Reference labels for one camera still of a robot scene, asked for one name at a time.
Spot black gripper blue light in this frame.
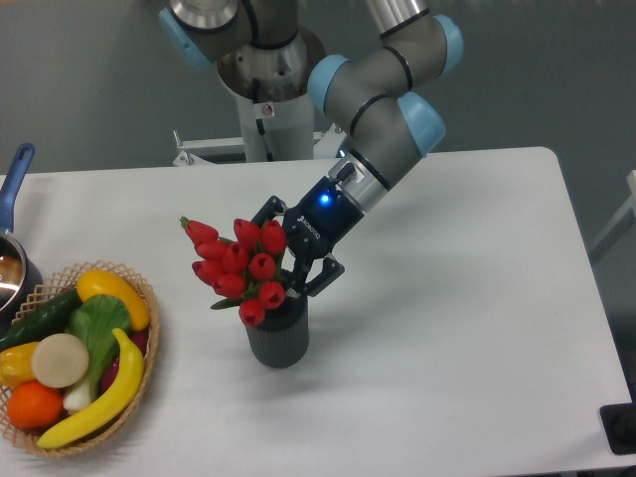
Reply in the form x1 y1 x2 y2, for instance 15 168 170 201
250 177 364 298

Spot red tulip bouquet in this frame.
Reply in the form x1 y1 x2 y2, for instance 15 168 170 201
180 217 287 327

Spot dark grey ribbed vase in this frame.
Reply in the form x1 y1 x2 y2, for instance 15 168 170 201
245 295 309 369

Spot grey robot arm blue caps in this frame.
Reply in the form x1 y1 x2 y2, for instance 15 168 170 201
159 1 464 296

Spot yellow squash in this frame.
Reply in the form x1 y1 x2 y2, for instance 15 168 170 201
77 268 150 331

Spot green bok choy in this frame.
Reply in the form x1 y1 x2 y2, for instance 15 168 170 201
64 294 131 414

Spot purple red vegetable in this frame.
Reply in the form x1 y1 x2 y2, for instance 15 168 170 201
99 329 149 395

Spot yellow banana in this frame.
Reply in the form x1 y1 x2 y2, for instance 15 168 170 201
37 328 144 450

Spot woven wicker basket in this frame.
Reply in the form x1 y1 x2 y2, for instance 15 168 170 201
1 260 160 458

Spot green cucumber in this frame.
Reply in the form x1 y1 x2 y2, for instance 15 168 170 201
1 288 82 351

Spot beige round disc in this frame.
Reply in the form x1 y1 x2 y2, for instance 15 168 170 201
31 333 89 389

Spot yellow bell pepper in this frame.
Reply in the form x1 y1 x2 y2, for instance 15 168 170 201
1 342 39 389

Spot orange fruit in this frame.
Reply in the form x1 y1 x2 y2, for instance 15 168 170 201
7 381 63 429

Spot black device at table edge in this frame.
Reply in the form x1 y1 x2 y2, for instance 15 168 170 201
599 402 635 455

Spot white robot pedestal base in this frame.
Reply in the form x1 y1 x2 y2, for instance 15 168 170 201
173 94 352 166

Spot blue handled saucepan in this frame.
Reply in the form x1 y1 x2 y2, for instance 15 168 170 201
1 143 43 337

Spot white frame at right edge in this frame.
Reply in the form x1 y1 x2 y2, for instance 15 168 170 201
588 170 635 264

